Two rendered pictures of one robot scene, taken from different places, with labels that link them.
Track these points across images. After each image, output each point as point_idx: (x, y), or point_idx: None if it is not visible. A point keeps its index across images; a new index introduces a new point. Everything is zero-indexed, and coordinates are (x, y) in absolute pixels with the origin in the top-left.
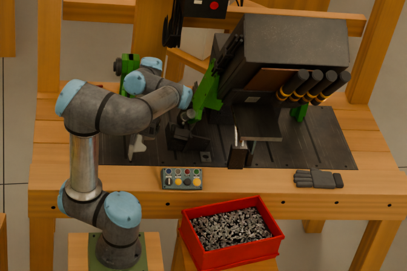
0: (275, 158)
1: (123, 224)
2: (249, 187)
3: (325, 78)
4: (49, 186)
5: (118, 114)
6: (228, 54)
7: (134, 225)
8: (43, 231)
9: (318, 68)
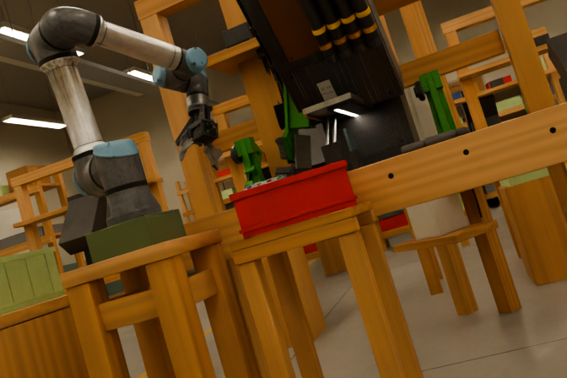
0: None
1: (103, 153)
2: None
3: None
4: None
5: (51, 11)
6: (252, 26)
7: (117, 154)
8: None
9: None
